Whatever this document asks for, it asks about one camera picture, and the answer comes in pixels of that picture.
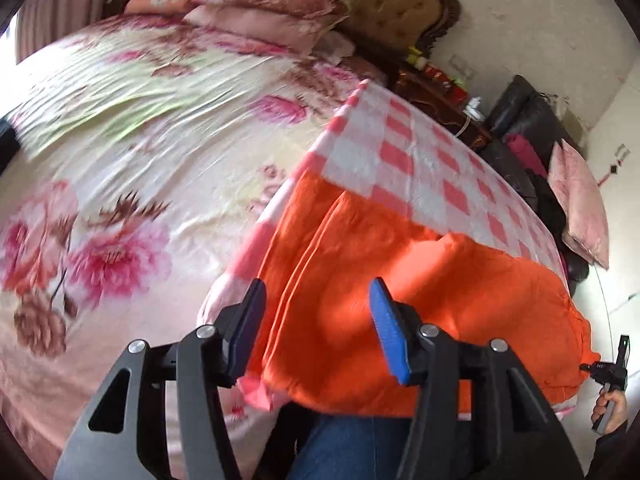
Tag red hanging knot ornament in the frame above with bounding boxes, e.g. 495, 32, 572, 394
598, 144, 631, 188

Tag carved wooden nightstand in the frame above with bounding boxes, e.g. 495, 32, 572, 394
394, 68, 491, 151

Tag pink satin pillow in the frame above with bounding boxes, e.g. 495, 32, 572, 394
547, 139, 610, 270

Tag orange pants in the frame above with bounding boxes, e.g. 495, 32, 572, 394
246, 173, 597, 417

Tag folded floral quilt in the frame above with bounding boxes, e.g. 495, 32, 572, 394
121, 0, 354, 57

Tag black leather sofa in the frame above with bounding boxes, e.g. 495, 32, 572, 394
480, 75, 589, 288

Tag tufted beige headboard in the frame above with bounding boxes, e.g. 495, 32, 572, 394
338, 0, 461, 54

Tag red white checkered plastic sheet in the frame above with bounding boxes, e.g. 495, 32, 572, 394
200, 81, 592, 418

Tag person's blue jeans legs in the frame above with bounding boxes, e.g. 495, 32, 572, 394
288, 414, 412, 480

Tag yellow jar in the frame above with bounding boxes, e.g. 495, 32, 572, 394
406, 47, 428, 72

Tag white charger with cable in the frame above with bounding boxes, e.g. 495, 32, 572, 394
454, 96, 485, 138

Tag black clothes pile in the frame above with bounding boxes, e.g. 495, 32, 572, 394
526, 169, 566, 243

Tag maroon cushion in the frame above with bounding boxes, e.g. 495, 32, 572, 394
504, 133, 548, 178

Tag patterned curtain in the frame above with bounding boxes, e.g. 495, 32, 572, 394
15, 0, 106, 63

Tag person's right hand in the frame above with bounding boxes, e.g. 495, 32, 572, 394
591, 387, 627, 436

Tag wall power outlet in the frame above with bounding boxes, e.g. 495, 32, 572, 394
449, 54, 476, 80

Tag floral bed sheet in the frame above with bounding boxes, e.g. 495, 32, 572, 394
1, 16, 360, 478

